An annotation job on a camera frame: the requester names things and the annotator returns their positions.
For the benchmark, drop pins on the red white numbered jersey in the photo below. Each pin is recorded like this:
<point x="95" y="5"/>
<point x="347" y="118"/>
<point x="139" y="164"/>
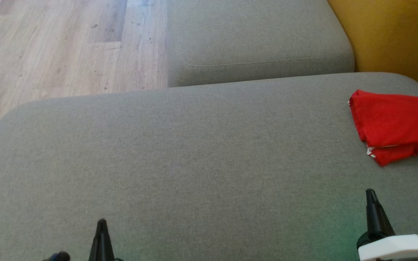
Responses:
<point x="394" y="116"/>

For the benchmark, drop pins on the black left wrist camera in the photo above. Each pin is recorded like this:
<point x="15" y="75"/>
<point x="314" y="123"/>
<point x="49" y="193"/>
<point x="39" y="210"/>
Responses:
<point x="58" y="256"/>

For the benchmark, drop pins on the yellow cushion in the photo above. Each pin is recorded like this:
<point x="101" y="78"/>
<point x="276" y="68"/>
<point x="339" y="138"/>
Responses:
<point x="394" y="36"/>

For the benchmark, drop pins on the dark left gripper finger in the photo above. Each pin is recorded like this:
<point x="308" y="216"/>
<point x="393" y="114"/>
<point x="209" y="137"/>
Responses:
<point x="102" y="246"/>

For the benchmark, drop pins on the small grey sofa cushion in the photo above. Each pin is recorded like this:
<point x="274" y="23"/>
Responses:
<point x="259" y="40"/>

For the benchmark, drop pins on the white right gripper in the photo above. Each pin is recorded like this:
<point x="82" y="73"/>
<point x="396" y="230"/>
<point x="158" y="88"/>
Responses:
<point x="394" y="248"/>

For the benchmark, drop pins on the large grey sofa seat cushion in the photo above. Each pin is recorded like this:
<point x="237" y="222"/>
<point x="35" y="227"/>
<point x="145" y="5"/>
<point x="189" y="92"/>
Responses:
<point x="194" y="163"/>

